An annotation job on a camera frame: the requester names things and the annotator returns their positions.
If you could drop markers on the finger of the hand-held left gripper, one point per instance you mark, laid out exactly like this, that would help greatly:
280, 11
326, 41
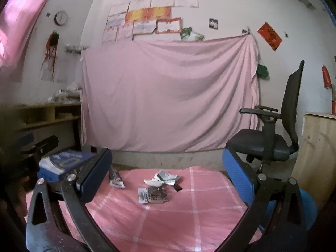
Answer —
46, 144

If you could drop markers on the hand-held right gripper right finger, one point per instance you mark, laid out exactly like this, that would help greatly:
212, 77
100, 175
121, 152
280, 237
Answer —
237, 174

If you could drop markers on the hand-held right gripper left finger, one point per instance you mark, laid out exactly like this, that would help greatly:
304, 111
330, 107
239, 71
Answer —
95, 173

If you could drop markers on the grey striped wrapper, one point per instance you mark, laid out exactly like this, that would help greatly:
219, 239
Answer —
116, 179

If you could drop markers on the small white sachet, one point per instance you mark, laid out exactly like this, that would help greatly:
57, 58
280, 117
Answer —
142, 195

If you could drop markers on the white paper scrap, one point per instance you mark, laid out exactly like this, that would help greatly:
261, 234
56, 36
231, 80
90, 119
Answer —
151, 182

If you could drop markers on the small dark wrapper piece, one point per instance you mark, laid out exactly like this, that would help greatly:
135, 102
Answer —
178, 188

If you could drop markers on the brown patterned packet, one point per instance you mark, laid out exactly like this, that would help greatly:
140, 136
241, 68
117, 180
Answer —
157, 195

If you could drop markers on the white green wrapper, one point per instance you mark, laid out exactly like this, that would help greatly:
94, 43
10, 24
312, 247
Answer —
165, 176

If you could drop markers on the blue plastic bucket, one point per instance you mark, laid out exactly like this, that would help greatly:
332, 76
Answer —
308, 207

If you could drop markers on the blue cardboard box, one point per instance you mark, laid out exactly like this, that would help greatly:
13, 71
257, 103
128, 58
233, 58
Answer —
65, 162

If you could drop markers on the wooden shelf desk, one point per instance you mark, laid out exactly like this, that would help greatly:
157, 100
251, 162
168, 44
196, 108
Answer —
47, 116

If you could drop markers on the black office chair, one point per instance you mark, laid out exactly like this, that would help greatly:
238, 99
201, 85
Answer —
257, 143

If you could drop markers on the pile of papers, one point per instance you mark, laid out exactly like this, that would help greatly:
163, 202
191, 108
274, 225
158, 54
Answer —
67, 94

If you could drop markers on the pink checked tablecloth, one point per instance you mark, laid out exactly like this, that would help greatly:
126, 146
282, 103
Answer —
170, 220

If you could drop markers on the wooden cabinet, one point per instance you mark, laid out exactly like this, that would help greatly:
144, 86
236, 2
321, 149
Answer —
317, 149

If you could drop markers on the red hanging ornament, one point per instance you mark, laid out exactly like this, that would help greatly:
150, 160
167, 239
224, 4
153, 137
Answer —
52, 44

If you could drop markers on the pink hanging sheet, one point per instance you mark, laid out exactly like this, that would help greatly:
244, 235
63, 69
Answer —
168, 97

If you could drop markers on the green hanging bag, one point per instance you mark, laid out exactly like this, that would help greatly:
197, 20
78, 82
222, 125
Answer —
262, 71

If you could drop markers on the pink curtain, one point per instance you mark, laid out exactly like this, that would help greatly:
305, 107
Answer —
21, 18

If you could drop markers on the green photo prints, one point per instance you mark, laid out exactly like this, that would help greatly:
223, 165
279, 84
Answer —
191, 34

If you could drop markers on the small black-and-white photo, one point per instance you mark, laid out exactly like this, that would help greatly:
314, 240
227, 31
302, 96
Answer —
213, 23

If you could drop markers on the white wall calendar sheets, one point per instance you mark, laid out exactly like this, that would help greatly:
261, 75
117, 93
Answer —
52, 71

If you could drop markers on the round wall clock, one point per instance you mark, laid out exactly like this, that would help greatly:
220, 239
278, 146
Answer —
61, 18

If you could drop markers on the red wall hanging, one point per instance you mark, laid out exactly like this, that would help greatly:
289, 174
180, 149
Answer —
326, 76

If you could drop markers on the red diamond wall poster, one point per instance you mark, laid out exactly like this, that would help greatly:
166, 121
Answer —
269, 36

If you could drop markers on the group of wall certificates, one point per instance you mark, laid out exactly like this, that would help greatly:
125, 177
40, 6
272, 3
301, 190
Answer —
147, 13

